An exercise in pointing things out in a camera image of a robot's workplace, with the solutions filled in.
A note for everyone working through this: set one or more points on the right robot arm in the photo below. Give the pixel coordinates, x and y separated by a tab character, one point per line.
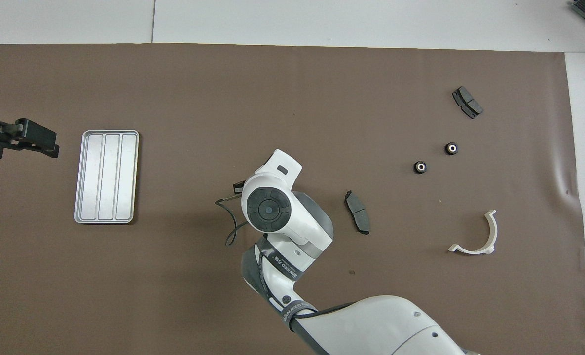
292	222

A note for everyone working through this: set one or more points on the silver metal tray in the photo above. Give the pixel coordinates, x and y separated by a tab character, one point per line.
106	176

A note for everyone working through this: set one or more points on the black brake pad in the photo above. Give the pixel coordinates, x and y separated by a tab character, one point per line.
468	102
357	212

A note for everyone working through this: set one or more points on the black round nut left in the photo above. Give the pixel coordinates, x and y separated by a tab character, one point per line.
420	167

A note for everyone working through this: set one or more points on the black round nut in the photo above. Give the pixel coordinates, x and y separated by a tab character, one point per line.
451	148
420	167

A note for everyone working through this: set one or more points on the black round nut right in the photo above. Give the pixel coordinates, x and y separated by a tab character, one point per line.
451	148

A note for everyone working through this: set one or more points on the white curved plastic bracket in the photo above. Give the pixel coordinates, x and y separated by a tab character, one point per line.
491	236

